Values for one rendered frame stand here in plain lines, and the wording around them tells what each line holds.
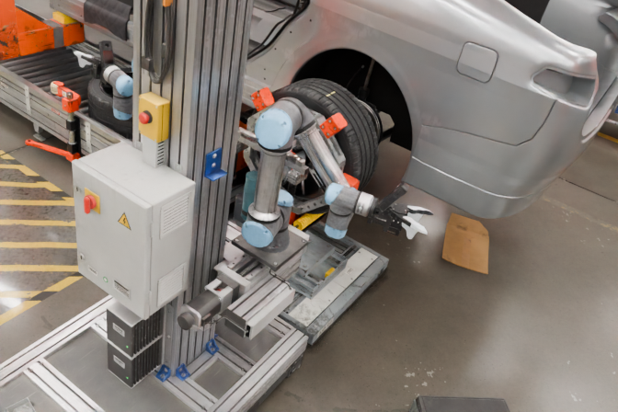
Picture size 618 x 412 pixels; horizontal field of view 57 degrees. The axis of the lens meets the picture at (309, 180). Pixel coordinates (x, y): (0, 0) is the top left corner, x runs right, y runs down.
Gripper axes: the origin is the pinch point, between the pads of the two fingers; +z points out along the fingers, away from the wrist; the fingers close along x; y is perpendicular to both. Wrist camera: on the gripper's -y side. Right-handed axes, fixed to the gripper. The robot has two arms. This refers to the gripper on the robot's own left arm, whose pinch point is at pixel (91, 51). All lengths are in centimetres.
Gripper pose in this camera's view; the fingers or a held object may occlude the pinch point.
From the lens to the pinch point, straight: 273.5
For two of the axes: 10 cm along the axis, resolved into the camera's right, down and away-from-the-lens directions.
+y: -2.7, 8.6, 4.4
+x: 7.1, -1.4, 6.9
